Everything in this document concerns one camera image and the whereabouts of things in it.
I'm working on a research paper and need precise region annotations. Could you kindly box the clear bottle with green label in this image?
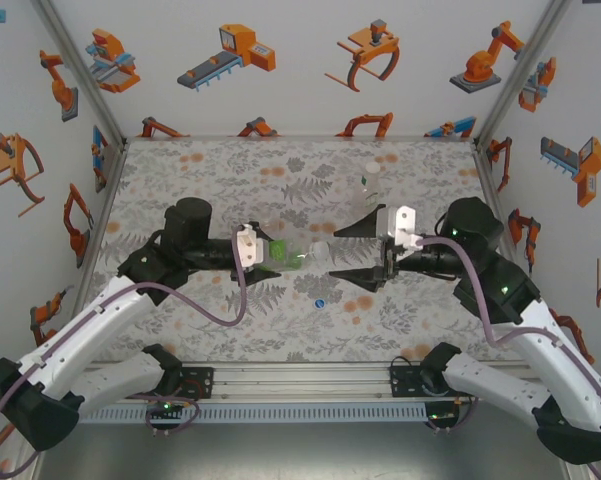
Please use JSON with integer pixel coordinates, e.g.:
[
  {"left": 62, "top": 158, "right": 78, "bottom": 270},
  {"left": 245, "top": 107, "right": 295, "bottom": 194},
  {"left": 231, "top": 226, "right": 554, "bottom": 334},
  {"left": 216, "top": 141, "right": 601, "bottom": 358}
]
[{"left": 267, "top": 237, "right": 331, "bottom": 272}]

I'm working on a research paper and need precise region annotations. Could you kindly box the clear bottle with white label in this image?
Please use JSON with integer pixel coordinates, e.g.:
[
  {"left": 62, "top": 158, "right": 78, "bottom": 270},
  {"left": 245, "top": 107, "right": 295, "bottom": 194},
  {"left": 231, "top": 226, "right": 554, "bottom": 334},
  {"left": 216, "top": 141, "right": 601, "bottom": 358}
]
[{"left": 351, "top": 160, "right": 385, "bottom": 217}]

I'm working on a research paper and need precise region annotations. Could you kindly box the floral patterned table cover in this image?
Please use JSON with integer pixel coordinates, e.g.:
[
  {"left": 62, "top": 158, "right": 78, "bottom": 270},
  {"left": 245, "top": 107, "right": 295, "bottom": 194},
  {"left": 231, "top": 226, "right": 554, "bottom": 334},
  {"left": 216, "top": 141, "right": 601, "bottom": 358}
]
[{"left": 74, "top": 137, "right": 536, "bottom": 364}]

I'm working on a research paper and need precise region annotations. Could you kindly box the grey metal base panel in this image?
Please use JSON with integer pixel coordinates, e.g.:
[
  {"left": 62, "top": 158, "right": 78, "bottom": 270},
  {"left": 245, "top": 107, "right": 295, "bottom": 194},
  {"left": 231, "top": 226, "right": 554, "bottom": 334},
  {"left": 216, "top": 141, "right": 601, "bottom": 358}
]
[{"left": 34, "top": 422, "right": 566, "bottom": 480}]

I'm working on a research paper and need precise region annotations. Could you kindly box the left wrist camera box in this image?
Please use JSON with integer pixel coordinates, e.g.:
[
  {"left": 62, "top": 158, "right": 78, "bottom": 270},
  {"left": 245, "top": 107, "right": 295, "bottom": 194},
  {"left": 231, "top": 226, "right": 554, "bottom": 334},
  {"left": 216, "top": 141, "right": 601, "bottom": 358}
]
[{"left": 235, "top": 223, "right": 272, "bottom": 269}]

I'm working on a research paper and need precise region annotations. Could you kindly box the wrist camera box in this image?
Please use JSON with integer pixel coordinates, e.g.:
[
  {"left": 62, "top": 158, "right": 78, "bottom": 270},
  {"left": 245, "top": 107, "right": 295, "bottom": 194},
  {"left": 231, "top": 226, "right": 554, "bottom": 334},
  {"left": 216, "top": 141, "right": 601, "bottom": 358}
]
[
  {"left": 385, "top": 203, "right": 424, "bottom": 251},
  {"left": 235, "top": 223, "right": 272, "bottom": 269}
]

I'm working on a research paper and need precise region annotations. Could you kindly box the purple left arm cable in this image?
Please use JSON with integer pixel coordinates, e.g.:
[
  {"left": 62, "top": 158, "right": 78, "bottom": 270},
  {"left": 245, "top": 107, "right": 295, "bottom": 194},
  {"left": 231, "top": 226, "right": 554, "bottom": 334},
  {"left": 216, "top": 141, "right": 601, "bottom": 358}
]
[{"left": 0, "top": 232, "right": 249, "bottom": 476}]

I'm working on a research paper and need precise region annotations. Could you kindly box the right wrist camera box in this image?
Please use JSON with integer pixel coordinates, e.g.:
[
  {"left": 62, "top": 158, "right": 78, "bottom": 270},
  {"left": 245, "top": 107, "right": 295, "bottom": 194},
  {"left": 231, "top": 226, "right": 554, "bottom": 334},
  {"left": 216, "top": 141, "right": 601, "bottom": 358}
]
[{"left": 385, "top": 203, "right": 424, "bottom": 251}]

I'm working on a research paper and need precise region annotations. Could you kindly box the aluminium back rail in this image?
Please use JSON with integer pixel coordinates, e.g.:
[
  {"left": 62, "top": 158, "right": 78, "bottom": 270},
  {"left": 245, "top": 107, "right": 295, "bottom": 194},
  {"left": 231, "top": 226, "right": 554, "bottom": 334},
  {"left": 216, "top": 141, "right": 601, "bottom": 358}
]
[{"left": 124, "top": 133, "right": 476, "bottom": 144}]

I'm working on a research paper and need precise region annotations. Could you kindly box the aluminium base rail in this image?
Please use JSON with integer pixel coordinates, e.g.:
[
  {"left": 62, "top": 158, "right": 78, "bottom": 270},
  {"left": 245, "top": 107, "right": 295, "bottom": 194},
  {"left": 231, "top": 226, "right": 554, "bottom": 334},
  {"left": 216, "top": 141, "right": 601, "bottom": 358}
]
[{"left": 82, "top": 362, "right": 546, "bottom": 405}]

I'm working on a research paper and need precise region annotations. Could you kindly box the slotted grey cable duct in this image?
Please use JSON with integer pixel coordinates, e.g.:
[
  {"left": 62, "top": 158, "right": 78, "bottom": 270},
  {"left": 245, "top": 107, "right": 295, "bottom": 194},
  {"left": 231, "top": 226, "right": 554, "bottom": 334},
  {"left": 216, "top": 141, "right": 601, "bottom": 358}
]
[{"left": 77, "top": 403, "right": 429, "bottom": 424}]

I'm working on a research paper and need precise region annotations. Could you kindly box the aluminium frame post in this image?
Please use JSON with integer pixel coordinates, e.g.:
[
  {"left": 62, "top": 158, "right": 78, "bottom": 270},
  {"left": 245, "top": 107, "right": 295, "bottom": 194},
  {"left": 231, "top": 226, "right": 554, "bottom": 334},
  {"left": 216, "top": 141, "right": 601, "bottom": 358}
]
[
  {"left": 472, "top": 0, "right": 579, "bottom": 149},
  {"left": 32, "top": 0, "right": 129, "bottom": 149}
]

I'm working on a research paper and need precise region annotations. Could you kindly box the aluminium frame leg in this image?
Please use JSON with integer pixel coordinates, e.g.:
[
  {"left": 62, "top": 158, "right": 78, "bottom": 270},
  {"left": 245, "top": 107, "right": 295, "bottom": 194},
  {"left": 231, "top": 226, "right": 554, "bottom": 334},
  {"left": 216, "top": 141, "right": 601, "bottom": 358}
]
[
  {"left": 562, "top": 462, "right": 599, "bottom": 480},
  {"left": 7, "top": 449, "right": 44, "bottom": 480}
]

